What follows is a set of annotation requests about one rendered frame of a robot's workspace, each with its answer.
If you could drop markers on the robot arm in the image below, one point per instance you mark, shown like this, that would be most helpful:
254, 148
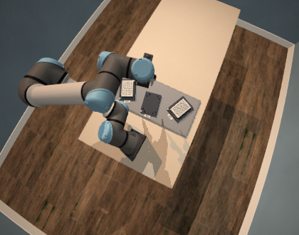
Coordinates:
98, 95

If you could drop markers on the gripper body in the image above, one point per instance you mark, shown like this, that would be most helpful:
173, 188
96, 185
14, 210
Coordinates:
145, 85

